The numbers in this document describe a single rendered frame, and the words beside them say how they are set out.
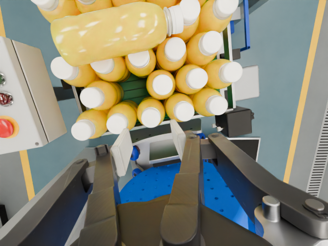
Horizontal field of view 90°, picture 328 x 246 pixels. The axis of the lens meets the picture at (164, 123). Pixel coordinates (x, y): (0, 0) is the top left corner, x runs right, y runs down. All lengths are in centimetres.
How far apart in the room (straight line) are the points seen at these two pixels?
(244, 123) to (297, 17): 152
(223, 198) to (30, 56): 47
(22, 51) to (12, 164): 163
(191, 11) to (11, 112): 37
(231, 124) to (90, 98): 35
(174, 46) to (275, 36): 151
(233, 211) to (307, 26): 179
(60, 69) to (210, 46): 28
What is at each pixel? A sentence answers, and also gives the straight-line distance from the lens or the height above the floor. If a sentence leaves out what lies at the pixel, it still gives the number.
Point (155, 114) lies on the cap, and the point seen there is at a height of 109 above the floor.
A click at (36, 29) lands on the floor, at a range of 170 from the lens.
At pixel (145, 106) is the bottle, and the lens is 36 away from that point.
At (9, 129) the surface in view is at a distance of 41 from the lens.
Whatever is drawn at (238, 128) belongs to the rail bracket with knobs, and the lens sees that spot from 49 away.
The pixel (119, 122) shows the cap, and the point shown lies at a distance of 34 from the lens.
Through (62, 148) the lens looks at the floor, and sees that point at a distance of 171.
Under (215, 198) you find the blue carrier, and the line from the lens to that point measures 37.
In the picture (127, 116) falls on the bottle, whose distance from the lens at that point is 36.
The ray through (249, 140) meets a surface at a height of 15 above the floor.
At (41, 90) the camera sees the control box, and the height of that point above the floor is 105.
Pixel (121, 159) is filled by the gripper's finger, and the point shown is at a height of 127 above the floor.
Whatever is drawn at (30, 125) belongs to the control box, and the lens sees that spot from 40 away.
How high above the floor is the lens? 142
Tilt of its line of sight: 76 degrees down
